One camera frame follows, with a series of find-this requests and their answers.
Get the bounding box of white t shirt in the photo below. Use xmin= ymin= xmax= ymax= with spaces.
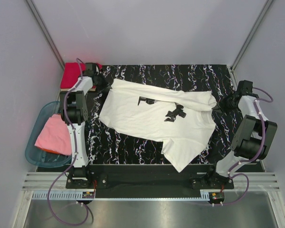
xmin=99 ymin=78 xmax=217 ymax=172

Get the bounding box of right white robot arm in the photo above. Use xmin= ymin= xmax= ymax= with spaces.
xmin=206 ymin=80 xmax=277 ymax=188

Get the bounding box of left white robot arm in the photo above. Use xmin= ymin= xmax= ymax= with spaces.
xmin=59 ymin=58 xmax=111 ymax=188

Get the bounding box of folded beige t shirt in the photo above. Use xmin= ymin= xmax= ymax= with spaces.
xmin=60 ymin=86 xmax=96 ymax=92

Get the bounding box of folded red t shirt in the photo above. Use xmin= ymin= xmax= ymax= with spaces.
xmin=60 ymin=62 xmax=102 ymax=89

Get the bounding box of black marble pattern mat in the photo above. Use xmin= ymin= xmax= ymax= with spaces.
xmin=85 ymin=64 xmax=242 ymax=165

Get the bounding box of pink t shirt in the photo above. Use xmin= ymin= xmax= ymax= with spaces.
xmin=34 ymin=114 xmax=72 ymax=156

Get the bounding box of orange garment in basket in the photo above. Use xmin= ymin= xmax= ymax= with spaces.
xmin=42 ymin=149 xmax=57 ymax=154

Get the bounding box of teal plastic basket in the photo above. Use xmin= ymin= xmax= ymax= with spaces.
xmin=25 ymin=101 xmax=71 ymax=168

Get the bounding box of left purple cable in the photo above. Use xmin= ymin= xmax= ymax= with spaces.
xmin=47 ymin=58 xmax=95 ymax=225

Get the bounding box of purple cable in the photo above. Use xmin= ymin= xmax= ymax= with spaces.
xmin=47 ymin=58 xmax=95 ymax=225
xmin=185 ymin=87 xmax=274 ymax=206

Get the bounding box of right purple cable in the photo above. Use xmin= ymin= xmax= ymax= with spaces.
xmin=185 ymin=87 xmax=274 ymax=206

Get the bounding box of grey slotted cable duct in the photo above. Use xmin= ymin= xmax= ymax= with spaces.
xmin=32 ymin=190 xmax=224 ymax=203

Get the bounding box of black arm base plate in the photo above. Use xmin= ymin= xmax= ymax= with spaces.
xmin=66 ymin=164 xmax=234 ymax=196

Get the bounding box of left aluminium frame post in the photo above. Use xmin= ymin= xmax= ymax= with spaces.
xmin=24 ymin=0 xmax=65 ymax=69

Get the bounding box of aluminium frame post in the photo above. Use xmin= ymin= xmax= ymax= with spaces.
xmin=230 ymin=0 xmax=275 ymax=71
xmin=24 ymin=0 xmax=65 ymax=69

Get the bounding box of right aluminium frame post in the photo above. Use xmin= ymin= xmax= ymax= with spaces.
xmin=230 ymin=0 xmax=275 ymax=71

